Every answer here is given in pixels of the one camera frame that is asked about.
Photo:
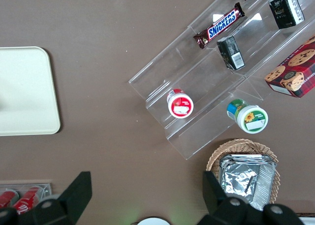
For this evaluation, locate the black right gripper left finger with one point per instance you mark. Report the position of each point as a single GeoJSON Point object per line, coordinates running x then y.
{"type": "Point", "coordinates": [61, 210]}

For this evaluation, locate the clear acrylic stepped stand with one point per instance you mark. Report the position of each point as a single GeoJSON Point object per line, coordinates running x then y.
{"type": "Point", "coordinates": [187, 62]}

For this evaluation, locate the cream plastic tray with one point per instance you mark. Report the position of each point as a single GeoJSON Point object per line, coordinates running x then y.
{"type": "Point", "coordinates": [24, 92]}

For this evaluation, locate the clear acrylic bottle rack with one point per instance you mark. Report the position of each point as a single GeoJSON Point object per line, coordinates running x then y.
{"type": "Point", "coordinates": [46, 186]}

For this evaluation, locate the small black drink carton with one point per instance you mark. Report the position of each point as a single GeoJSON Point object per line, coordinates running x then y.
{"type": "Point", "coordinates": [231, 52]}
{"type": "Point", "coordinates": [285, 9]}

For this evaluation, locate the green lid yogurt cup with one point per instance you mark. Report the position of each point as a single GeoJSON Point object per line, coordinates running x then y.
{"type": "Point", "coordinates": [251, 116]}

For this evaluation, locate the red plaid cookie box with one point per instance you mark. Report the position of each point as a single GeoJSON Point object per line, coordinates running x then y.
{"type": "Point", "coordinates": [295, 70]}

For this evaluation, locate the light wicker basket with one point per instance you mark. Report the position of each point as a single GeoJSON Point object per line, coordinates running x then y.
{"type": "Point", "coordinates": [246, 146]}

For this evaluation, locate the white rectangular snack tray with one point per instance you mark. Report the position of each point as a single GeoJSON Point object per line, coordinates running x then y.
{"type": "Point", "coordinates": [310, 221]}

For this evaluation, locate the red lid yogurt cup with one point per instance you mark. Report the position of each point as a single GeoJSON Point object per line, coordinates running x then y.
{"type": "Point", "coordinates": [180, 105]}

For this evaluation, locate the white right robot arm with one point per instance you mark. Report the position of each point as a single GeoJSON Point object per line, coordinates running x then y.
{"type": "Point", "coordinates": [152, 221]}

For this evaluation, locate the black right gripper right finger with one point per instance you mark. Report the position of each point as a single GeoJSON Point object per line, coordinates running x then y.
{"type": "Point", "coordinates": [233, 212]}

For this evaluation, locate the stack of foil trays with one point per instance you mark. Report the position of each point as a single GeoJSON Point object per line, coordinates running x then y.
{"type": "Point", "coordinates": [246, 178]}

